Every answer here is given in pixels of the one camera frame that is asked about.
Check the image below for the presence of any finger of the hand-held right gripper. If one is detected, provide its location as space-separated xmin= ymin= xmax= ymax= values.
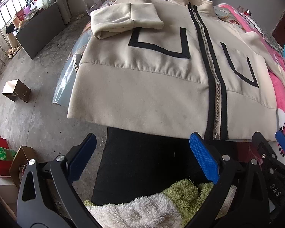
xmin=252 ymin=131 xmax=285 ymax=178
xmin=275 ymin=130 xmax=285 ymax=158

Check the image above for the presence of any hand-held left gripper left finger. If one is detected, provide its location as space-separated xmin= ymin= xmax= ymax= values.
xmin=16 ymin=133 xmax=102 ymax=228

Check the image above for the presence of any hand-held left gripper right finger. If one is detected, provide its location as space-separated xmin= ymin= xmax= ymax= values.
xmin=187 ymin=132 xmax=271 ymax=228

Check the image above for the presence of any beige zip jacket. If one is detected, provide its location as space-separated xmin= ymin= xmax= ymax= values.
xmin=67 ymin=0 xmax=285 ymax=141

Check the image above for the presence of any pink floral blanket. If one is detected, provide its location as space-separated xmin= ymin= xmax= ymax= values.
xmin=216 ymin=3 xmax=285 ymax=171

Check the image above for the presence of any person's black clothing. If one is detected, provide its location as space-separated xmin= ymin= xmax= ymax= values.
xmin=91 ymin=126 xmax=219 ymax=206

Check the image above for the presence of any open cardboard box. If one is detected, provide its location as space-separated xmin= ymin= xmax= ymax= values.
xmin=9 ymin=145 xmax=41 ymax=191

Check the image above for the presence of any person's fluffy green white garment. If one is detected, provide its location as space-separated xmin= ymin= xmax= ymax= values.
xmin=84 ymin=178 xmax=237 ymax=228

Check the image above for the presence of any green plastic bottle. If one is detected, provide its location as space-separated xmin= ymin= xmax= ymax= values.
xmin=0 ymin=146 xmax=17 ymax=162

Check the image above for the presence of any small cardboard box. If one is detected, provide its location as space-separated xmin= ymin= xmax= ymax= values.
xmin=2 ymin=79 xmax=32 ymax=103

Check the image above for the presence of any silver sequined cushion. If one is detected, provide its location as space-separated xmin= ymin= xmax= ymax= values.
xmin=249 ymin=17 xmax=283 ymax=48

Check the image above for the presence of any brown door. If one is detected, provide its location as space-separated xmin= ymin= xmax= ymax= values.
xmin=272 ymin=6 xmax=285 ymax=48

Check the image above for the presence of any dark grey cabinet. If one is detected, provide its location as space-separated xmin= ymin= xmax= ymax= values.
xmin=16 ymin=2 xmax=66 ymax=60

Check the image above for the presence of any translucent plastic bag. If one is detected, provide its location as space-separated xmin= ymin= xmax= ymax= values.
xmin=83 ymin=0 xmax=103 ymax=15

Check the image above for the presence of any grey curtain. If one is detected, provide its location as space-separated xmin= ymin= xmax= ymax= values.
xmin=39 ymin=0 xmax=73 ymax=25

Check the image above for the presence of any white plastic bag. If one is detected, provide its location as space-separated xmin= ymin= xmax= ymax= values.
xmin=30 ymin=0 xmax=48 ymax=11

